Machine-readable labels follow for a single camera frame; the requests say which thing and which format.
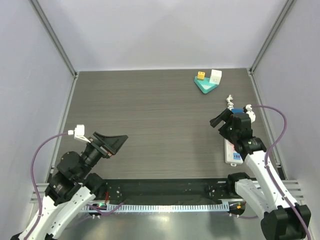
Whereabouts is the yellow plug cube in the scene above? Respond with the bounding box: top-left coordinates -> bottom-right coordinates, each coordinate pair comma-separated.
197,71 -> 205,80

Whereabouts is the white plug cube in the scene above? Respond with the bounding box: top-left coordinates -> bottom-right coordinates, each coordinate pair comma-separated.
209,69 -> 222,85

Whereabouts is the teal triangular socket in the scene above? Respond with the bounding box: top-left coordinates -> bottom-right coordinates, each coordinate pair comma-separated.
194,76 -> 219,94

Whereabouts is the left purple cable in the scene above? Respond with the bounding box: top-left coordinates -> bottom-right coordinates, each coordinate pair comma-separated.
23,131 -> 126,240

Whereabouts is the left aluminium frame post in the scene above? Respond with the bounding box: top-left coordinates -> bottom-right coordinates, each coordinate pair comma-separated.
29,0 -> 79,80

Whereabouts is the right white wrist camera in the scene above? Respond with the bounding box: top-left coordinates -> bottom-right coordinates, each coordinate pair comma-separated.
243,104 -> 256,123

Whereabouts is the white slotted cable duct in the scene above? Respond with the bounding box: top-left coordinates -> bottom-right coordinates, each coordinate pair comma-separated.
80,202 -> 230,214

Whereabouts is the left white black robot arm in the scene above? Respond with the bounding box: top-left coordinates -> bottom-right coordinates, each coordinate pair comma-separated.
12,125 -> 128,240

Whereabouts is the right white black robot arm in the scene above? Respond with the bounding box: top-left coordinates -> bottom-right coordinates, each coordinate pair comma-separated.
210,104 -> 311,240

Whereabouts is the blue plug cube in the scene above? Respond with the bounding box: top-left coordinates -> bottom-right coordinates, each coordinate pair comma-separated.
231,108 -> 244,114

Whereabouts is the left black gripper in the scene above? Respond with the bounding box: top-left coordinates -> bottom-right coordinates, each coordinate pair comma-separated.
77,131 -> 128,180

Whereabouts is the white power strip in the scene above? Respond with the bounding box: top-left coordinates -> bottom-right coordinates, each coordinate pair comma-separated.
224,139 -> 243,167

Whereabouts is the right aluminium frame post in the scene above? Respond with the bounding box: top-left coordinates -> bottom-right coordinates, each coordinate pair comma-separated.
247,0 -> 298,76

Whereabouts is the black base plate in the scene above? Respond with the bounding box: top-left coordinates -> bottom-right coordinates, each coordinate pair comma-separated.
95,178 -> 246,215

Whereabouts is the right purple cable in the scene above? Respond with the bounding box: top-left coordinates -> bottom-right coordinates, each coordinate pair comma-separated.
228,104 -> 312,240

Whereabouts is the aluminium frame post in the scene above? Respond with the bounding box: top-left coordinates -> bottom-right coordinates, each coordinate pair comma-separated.
247,0 -> 298,76
29,0 -> 79,80

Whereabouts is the purple cable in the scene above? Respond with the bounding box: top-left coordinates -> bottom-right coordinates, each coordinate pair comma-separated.
228,104 -> 312,240
23,131 -> 126,240

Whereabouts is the white power strip cord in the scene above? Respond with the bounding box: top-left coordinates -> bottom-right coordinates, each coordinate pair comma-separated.
225,94 -> 235,110

